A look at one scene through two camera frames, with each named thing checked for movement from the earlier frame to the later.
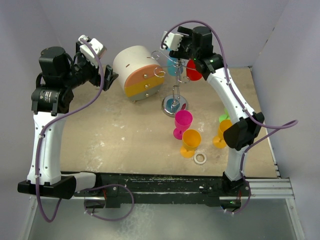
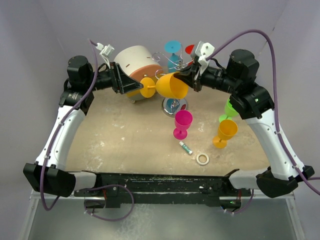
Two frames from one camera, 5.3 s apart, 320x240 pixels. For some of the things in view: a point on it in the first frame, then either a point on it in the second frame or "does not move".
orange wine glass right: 218,141 does not move
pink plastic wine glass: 183,119 does not move
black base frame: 117,189 does not move
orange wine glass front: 191,139 to 168,84
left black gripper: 95,75 to 117,76
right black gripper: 179,53 to 191,76
